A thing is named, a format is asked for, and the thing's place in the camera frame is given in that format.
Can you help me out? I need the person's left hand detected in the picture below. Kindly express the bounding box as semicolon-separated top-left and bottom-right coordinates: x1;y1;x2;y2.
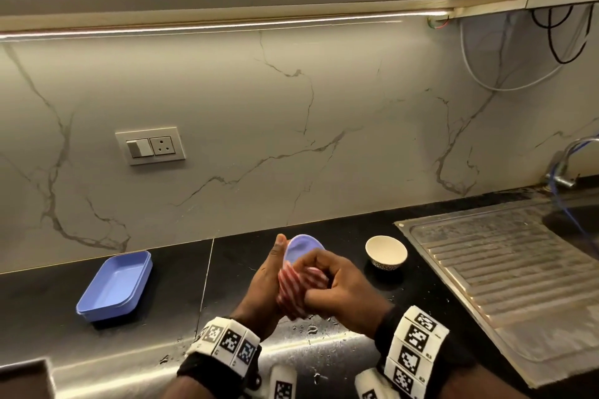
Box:
231;233;289;341

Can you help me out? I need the person's right hand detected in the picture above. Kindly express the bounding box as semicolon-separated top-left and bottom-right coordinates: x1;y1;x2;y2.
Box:
292;249;394;337

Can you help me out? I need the red checkered cloth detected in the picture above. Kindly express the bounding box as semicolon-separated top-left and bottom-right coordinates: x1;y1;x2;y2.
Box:
276;265;331;320

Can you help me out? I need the small cream bowl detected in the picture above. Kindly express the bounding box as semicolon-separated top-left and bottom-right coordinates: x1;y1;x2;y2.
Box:
364;235;409;271

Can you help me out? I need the small blue bowl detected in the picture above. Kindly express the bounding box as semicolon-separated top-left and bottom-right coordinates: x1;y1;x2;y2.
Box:
284;234;326;269

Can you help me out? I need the person's left forearm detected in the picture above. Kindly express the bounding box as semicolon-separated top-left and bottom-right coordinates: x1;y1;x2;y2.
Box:
161;375;216;399

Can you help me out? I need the person's right forearm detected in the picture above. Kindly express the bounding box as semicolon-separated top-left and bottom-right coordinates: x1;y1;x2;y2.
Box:
439;377;530;399

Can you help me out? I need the left wrist marker band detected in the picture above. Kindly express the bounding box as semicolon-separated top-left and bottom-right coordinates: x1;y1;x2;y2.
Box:
177;317;262;397

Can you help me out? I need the wrist marker band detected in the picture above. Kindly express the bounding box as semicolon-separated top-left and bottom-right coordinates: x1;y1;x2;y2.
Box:
177;317;262;397
374;305;474;399

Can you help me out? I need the right wrist marker band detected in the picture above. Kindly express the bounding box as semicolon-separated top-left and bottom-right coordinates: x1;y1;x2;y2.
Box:
374;305;474;399

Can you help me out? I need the steel sink with drainboard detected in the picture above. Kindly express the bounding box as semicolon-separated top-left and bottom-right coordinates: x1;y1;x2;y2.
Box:
395;193;599;388

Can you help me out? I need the blue rectangular tray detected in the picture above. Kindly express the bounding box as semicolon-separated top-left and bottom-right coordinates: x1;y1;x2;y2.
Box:
75;250;153;323

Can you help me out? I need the steel faucet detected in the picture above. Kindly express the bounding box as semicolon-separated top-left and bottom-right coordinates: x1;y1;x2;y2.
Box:
545;137;599;188

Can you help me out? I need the LED light strip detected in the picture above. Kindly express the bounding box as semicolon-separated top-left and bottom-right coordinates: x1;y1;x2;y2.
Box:
0;10;450;42

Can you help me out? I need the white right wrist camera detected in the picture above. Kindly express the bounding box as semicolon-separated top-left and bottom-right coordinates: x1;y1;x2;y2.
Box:
354;368;399;399

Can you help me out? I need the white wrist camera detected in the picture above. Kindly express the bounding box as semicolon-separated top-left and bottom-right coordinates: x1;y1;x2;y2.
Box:
354;368;399;399
266;364;298;399

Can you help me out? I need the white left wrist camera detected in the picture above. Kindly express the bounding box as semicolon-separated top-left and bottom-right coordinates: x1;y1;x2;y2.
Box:
266;364;298;399

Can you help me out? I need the white wall switch socket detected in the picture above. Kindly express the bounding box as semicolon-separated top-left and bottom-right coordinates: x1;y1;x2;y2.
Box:
115;127;187;166

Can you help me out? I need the blue hose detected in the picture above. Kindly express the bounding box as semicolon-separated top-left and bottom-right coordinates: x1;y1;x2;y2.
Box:
548;137;599;259

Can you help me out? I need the white cable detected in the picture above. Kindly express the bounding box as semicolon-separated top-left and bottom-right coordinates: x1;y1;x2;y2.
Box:
460;15;593;92

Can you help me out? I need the black cable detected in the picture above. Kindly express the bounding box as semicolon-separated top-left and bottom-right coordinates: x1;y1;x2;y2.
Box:
531;3;594;65

